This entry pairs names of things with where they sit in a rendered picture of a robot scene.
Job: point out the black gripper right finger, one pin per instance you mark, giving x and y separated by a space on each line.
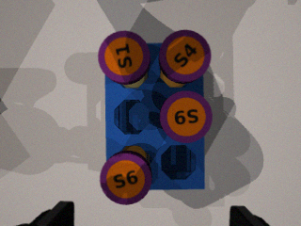
241 216

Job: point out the blue tube rack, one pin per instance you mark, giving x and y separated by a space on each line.
132 119

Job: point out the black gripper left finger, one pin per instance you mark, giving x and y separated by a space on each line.
60 215

